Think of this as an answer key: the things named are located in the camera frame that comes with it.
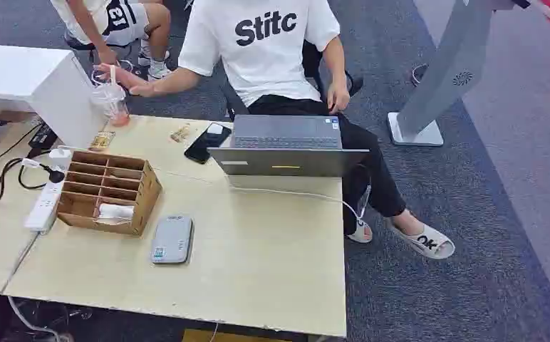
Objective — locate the person's left hand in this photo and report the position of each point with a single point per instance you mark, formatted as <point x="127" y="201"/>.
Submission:
<point x="338" y="96"/>

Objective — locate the person's right hand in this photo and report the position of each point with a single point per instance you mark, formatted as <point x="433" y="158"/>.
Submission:
<point x="131" y="84"/>

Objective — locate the plastic cup with pink drink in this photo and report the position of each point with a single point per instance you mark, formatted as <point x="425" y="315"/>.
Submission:
<point x="113" y="106"/>

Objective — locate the golden snack wrapper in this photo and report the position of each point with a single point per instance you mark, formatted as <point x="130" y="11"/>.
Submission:
<point x="102" y="140"/>

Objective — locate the person in numbered jersey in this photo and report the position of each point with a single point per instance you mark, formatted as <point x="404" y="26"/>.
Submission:
<point x="114" y="19"/>

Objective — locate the small brown snack piece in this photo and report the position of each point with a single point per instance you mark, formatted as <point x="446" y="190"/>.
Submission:
<point x="179" y="134"/>

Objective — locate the grey laptop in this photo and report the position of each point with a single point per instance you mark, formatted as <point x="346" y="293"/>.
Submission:
<point x="287" y="151"/>

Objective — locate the person in white shirt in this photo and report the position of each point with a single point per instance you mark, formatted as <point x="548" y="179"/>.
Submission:
<point x="261" y="61"/>

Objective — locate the white cabinet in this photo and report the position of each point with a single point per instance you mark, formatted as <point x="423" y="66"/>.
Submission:
<point x="43" y="85"/>

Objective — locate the black smartphone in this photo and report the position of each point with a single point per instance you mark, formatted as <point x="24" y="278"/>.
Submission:
<point x="206" y="143"/>

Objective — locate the white plug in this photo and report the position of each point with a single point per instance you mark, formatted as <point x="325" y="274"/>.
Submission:
<point x="60" y="154"/>

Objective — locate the black power adapter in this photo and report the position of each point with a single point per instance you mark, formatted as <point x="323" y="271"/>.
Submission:
<point x="43" y="137"/>

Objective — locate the wooden card box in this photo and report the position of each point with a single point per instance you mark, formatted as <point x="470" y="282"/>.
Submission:
<point x="138" y="198"/>

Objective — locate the white cards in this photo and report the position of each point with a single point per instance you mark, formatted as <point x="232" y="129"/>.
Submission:
<point x="114" y="211"/>

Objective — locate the white power strip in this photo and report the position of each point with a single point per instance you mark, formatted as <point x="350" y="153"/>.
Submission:
<point x="43" y="207"/>

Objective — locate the grey flat device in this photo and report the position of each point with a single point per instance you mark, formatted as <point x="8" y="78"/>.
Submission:
<point x="172" y="240"/>

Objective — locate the yellow box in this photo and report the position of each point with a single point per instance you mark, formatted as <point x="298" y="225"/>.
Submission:
<point x="228" y="336"/>

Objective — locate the grey pedestal stand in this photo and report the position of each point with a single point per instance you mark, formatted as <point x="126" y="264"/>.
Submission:
<point x="445" y="71"/>

